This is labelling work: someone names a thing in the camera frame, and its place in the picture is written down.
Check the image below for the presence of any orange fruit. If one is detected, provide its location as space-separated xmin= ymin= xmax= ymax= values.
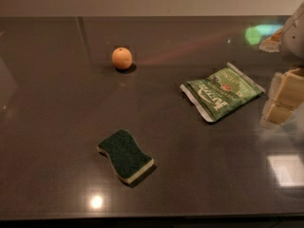
xmin=112 ymin=47 xmax=133 ymax=70

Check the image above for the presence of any green jalapeno chip bag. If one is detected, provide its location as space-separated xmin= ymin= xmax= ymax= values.
xmin=180 ymin=63 xmax=265 ymax=123

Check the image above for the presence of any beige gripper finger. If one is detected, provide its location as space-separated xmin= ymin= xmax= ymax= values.
xmin=260 ymin=100 xmax=294 ymax=129

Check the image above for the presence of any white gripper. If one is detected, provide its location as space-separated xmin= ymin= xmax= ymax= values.
xmin=269 ymin=2 xmax=304 ymax=109

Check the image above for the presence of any green and yellow sponge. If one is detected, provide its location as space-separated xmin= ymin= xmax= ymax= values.
xmin=97 ymin=129 xmax=154 ymax=184

